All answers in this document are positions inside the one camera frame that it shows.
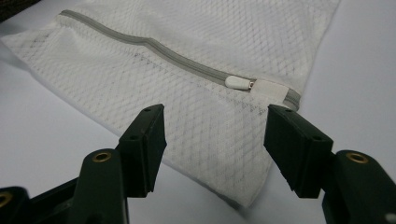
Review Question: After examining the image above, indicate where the brown wicker basket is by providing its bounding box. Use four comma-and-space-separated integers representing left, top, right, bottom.
0, 0, 41, 23

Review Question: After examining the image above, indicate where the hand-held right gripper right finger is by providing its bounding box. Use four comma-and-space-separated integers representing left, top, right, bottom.
263, 104, 396, 224

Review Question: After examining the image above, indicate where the white mesh laundry bag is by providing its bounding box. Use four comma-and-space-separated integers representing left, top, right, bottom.
0, 0, 342, 209

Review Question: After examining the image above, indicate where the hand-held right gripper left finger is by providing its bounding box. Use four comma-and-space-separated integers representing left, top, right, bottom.
66, 104, 167, 224

